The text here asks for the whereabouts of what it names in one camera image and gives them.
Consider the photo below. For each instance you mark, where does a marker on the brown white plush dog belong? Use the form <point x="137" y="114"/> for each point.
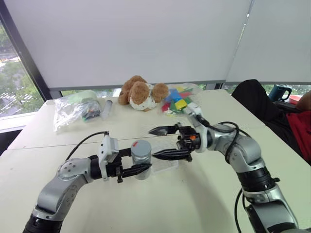
<point x="139" y="93"/>

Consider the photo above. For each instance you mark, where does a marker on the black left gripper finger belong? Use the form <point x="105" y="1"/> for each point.
<point x="134" y="170"/>
<point x="126" y="152"/>

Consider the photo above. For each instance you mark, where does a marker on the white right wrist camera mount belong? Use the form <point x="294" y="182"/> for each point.
<point x="195" y="110"/>

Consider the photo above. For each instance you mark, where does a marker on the wide white roller blind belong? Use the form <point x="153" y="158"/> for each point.
<point x="136" y="41"/>

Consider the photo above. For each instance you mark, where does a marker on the narrow white roller blind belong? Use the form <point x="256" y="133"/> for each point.
<point x="277" y="41"/>

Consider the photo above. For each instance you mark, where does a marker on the teal mug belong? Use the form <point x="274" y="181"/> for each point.
<point x="277" y="92"/>

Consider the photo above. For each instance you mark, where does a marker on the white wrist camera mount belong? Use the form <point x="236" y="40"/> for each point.
<point x="108" y="148"/>
<point x="195" y="110"/>

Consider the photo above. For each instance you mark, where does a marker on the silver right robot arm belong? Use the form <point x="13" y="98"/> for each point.
<point x="245" y="150"/>

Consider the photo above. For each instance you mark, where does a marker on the person in red shirt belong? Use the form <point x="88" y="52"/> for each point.
<point x="301" y="131"/>

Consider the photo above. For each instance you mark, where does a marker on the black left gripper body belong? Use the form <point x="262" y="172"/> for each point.
<point x="113" y="168"/>

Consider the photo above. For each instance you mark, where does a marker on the clear plastic box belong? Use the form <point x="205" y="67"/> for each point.
<point x="167" y="166"/>

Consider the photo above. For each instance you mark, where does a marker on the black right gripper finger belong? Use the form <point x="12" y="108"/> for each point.
<point x="170" y="154"/>
<point x="165" y="130"/>

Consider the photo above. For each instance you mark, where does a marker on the bag of coloured blocks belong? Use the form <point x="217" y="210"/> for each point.
<point x="179" y="103"/>

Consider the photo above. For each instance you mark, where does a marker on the dark window frame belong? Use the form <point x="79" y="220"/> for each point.
<point x="26" y="51"/>

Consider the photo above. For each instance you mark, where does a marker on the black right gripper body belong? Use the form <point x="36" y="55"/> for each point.
<point x="188" y="142"/>

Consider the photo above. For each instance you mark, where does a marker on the pale green soft object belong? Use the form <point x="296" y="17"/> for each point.
<point x="82" y="95"/>

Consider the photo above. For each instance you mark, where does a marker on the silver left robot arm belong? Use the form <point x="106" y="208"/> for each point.
<point x="63" y="184"/>

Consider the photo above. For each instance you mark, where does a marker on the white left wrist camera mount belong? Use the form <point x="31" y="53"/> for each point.
<point x="108" y="148"/>

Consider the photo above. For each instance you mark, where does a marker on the clear plastic tube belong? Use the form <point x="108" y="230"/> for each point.
<point x="107" y="109"/>

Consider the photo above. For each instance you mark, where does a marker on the clear plastic bag with items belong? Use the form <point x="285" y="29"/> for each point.
<point x="70" y="109"/>

